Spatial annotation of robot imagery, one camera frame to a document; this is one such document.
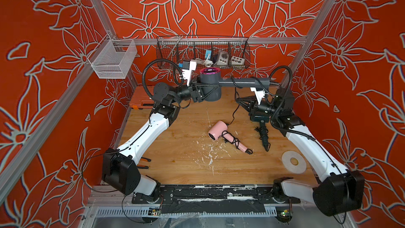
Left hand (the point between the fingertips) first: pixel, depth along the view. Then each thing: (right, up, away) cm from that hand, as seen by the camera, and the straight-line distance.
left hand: (216, 84), depth 54 cm
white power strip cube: (+17, +19, +40) cm, 47 cm away
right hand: (+10, -6, +15) cm, 19 cm away
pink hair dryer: (+5, -23, +35) cm, 42 cm away
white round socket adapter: (+8, +20, +37) cm, 42 cm away
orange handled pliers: (-37, -41, +27) cm, 61 cm away
